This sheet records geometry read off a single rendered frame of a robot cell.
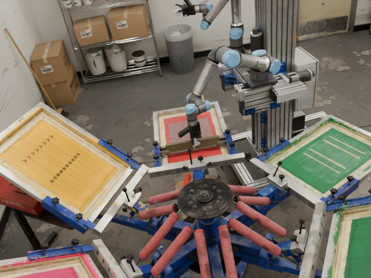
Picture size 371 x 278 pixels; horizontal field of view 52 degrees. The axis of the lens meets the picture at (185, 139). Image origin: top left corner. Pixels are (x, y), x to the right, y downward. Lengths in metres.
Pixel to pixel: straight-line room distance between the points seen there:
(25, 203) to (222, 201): 1.33
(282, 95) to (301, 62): 0.45
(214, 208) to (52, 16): 4.94
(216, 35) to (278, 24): 3.36
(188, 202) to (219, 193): 0.17
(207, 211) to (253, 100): 1.41
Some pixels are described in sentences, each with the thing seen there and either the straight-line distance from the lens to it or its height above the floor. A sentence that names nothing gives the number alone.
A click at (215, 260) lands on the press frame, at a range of 2.15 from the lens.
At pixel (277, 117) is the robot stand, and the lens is 3.63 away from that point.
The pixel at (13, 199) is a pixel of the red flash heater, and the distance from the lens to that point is 2.79.
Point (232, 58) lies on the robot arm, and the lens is 2.65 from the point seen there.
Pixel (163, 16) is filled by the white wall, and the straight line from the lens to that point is 6.28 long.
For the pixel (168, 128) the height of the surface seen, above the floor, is 0.96.
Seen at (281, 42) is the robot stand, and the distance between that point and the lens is 3.29.
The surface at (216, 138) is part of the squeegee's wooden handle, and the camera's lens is 2.85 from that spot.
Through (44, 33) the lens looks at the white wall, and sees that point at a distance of 6.54.
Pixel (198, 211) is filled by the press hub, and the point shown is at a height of 1.31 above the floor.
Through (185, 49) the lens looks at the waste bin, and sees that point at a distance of 5.94.
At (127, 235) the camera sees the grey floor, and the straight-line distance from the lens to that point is 3.72.
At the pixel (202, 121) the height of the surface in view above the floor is 0.96.
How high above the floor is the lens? 2.77
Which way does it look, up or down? 37 degrees down
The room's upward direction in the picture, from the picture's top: 9 degrees counter-clockwise
